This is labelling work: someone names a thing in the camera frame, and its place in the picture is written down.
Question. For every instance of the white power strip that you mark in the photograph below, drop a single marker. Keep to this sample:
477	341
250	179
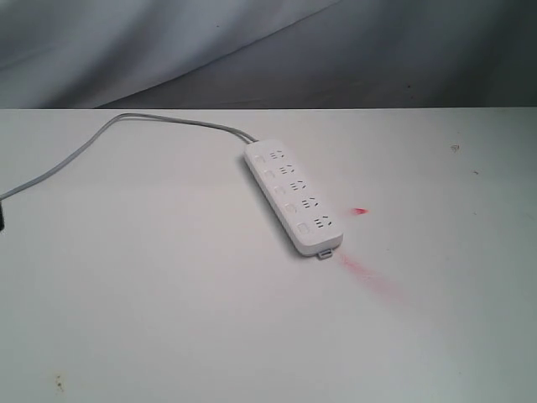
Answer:
302	211

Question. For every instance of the grey backdrop cloth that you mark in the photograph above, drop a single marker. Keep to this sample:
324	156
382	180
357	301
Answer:
267	54

